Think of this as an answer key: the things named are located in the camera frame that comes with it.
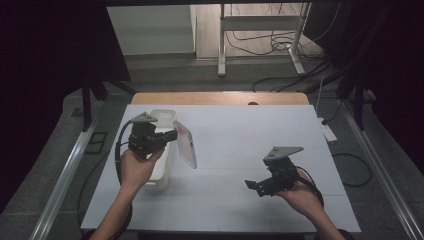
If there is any dark curtain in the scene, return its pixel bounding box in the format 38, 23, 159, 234
302, 0, 424, 168
0, 0, 132, 215

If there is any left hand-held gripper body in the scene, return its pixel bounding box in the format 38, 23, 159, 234
128, 111, 169, 160

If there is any black floor frame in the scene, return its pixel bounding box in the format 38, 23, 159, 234
84, 131, 109, 155

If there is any thin black floor cable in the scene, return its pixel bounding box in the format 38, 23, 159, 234
76, 146, 118, 232

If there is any black metal stand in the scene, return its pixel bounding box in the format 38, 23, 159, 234
79, 75, 138, 133
334, 65, 368, 132

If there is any looped black floor cable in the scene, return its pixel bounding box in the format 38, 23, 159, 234
331, 152, 373, 188

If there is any aluminium floor rail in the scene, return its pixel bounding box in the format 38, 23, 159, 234
337, 99, 424, 240
29, 99, 106, 240

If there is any white power strip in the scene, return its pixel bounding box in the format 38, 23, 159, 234
317, 116, 339, 144

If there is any white plastic storage bin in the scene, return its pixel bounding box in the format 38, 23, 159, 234
143, 108, 178, 191

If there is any thick black gripper cable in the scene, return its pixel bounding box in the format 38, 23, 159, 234
295, 165, 325, 208
114, 120, 134, 236

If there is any tangled black cable bundle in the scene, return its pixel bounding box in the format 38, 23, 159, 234
224, 3, 342, 58

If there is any thin white cable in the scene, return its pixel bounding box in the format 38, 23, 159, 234
315, 75, 326, 120

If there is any person's right hand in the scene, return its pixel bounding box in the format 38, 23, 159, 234
275, 169, 324, 222

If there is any white desk frame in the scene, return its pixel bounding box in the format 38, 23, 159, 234
217, 3, 313, 78

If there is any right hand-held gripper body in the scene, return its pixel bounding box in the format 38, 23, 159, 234
262, 145, 305, 194

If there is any person's left hand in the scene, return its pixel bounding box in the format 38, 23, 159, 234
118, 147, 166, 192

